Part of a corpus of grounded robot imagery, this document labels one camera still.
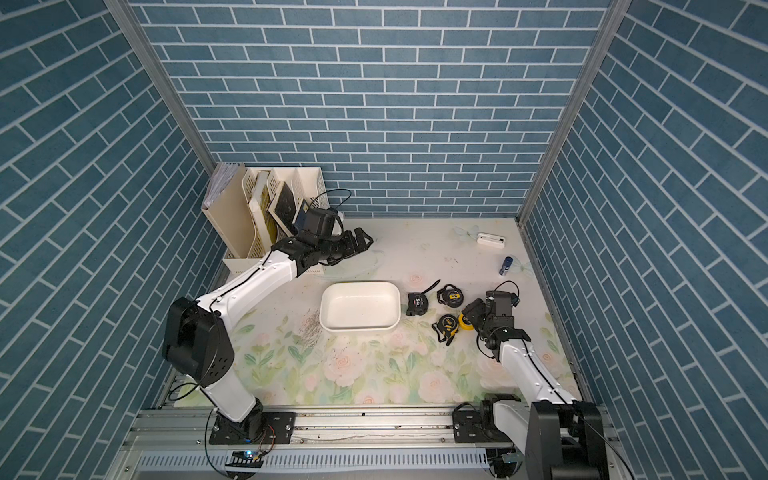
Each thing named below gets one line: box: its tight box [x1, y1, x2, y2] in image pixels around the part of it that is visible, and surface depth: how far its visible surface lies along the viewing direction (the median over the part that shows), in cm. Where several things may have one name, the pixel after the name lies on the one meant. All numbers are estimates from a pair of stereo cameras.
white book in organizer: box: [248, 170, 272, 253], surface depth 96 cm
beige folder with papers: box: [201, 163, 257, 260], surface depth 93 cm
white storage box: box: [318, 281, 402, 333], surface depth 96 cm
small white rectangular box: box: [476, 233, 506, 249], surface depth 114 cm
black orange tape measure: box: [436, 284, 464, 308], surface depth 98 cm
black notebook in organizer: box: [267, 181, 298, 237], surface depth 101 cm
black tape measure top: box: [406, 279, 441, 316], surface depth 95 cm
